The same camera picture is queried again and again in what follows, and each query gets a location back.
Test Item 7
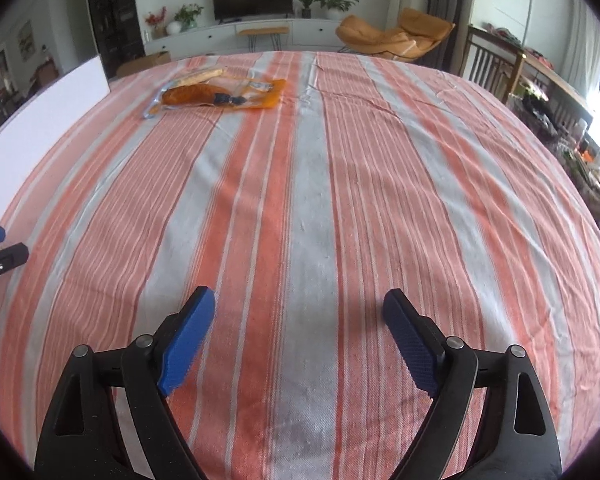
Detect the red flower vase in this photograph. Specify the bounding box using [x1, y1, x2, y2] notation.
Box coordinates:
[144, 6, 166, 39]

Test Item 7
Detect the white tv cabinet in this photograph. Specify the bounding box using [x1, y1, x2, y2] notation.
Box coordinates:
[144, 18, 346, 60]

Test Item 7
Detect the green potted plant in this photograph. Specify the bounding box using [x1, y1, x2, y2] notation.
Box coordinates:
[316, 0, 360, 21]

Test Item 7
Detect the green plant white vase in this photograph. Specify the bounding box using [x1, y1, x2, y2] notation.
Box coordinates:
[166, 3, 204, 36]

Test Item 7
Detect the striped orange grey tablecloth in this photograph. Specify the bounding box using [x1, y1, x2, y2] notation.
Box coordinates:
[0, 52, 600, 479]

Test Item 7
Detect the black display shelf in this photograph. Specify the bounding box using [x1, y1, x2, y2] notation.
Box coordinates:
[87, 0, 145, 78]

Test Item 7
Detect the wooden side table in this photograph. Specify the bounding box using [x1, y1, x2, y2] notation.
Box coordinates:
[471, 23, 595, 129]

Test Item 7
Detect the orange clear snack bag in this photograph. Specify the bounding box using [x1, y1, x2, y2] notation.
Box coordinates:
[143, 67, 287, 119]

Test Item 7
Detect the wooden bench stool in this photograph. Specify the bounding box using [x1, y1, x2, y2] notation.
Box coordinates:
[237, 25, 290, 52]

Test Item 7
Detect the orange lounge chair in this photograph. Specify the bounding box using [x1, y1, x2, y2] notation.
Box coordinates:
[336, 8, 455, 63]

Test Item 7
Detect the dark wooden chair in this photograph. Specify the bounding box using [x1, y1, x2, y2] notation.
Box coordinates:
[460, 26, 527, 104]

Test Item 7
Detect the small dark potted plant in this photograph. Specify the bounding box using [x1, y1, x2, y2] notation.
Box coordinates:
[298, 0, 314, 18]

